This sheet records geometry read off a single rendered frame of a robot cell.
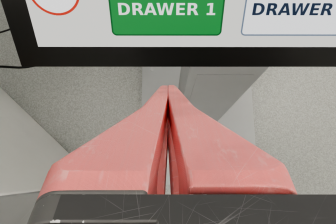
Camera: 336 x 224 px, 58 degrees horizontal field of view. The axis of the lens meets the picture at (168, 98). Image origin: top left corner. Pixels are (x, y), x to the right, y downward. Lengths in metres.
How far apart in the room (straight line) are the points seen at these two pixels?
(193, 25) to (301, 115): 1.13
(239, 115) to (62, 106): 0.73
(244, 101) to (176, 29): 1.02
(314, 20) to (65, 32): 0.21
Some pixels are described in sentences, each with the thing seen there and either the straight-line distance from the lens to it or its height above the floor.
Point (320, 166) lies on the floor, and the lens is 1.37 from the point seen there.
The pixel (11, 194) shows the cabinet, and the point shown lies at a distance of 0.57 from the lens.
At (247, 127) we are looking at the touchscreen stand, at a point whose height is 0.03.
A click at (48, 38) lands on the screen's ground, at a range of 0.29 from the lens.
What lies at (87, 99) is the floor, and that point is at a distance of 1.31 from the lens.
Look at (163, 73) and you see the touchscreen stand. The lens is 1.26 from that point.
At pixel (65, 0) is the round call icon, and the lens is 0.27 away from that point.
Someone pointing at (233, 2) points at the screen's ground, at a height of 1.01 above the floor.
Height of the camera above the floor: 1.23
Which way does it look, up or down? 76 degrees down
